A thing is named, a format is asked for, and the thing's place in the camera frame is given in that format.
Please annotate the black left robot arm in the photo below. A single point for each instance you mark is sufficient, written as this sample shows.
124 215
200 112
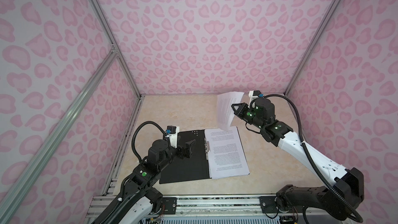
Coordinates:
137 197

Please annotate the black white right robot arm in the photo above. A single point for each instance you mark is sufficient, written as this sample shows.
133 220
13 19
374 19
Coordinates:
342 190

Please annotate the aluminium frame post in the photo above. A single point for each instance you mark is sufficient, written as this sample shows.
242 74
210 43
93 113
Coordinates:
105 25
325 21

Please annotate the aluminium frame diagonal bar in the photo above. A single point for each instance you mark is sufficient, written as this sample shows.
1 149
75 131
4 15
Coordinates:
31 173

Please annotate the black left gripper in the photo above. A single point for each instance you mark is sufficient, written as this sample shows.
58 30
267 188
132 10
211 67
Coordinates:
188 151

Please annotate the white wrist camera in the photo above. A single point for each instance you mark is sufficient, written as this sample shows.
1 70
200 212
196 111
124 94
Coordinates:
255 94
172 135

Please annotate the red black folder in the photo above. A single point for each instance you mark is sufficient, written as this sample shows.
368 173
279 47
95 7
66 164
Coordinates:
188 169

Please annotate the double column text sheet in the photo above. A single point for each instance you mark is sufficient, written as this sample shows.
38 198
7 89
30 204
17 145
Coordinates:
224 108

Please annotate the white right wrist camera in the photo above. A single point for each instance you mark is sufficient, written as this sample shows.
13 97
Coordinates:
255 94

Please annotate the aluminium frame left post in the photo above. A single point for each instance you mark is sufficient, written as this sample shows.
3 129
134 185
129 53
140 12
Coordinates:
105 25

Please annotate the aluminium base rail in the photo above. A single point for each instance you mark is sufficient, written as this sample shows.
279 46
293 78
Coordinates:
234 209

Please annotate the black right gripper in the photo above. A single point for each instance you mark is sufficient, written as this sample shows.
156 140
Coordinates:
240 111

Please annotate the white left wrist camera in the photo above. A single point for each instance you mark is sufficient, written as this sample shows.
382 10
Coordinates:
172 135

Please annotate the aluminium frame right post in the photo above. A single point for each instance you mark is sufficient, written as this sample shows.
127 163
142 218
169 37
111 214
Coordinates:
325 21

